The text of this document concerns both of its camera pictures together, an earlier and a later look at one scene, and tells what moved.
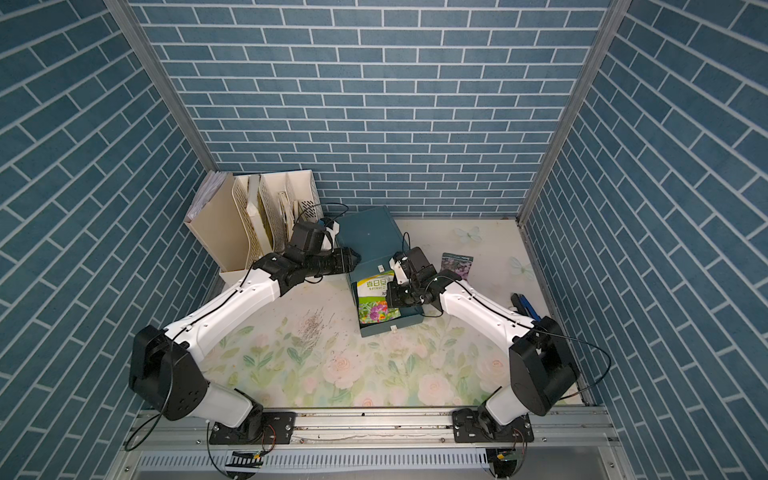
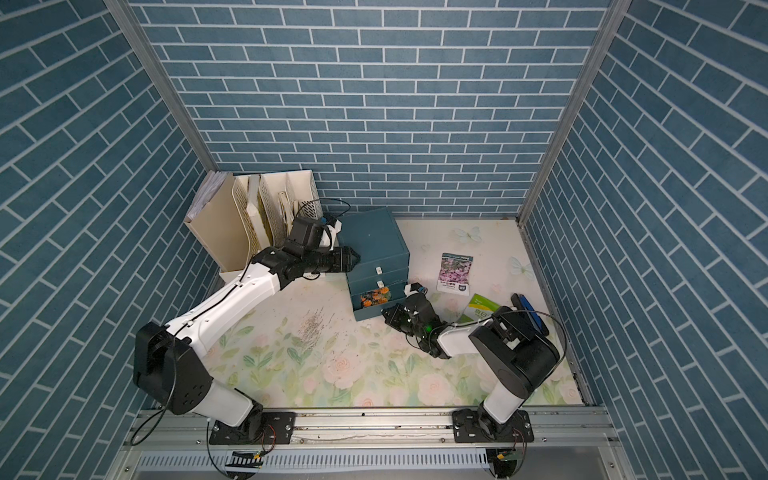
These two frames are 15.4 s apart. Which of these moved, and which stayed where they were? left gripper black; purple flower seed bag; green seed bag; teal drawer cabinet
Moved: green seed bag
Stayed: left gripper black; purple flower seed bag; teal drawer cabinet
